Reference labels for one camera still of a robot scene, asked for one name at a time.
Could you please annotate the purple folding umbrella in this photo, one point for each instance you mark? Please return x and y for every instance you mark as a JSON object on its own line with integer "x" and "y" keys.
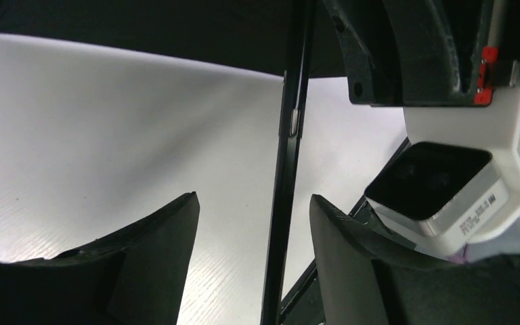
{"x": 110, "y": 110}

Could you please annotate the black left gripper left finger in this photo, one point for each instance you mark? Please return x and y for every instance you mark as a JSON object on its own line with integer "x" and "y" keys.
{"x": 135, "y": 275}

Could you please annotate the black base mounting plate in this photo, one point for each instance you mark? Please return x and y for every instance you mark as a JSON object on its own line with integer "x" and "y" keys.
{"x": 342, "y": 285}

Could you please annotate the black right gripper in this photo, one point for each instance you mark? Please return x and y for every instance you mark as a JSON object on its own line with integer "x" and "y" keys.
{"x": 428, "y": 53}

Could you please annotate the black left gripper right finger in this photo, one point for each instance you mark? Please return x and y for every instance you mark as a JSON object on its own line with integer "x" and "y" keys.
{"x": 435, "y": 291}

